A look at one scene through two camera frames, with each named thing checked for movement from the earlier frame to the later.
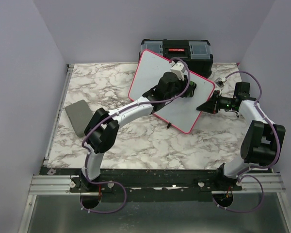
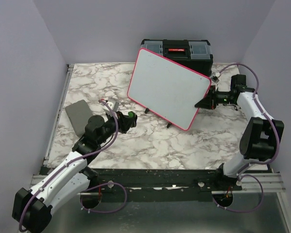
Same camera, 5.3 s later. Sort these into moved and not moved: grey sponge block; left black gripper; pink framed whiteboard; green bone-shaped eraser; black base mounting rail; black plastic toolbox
Moved: left black gripper; green bone-shaped eraser
Not moved: grey sponge block; black plastic toolbox; black base mounting rail; pink framed whiteboard
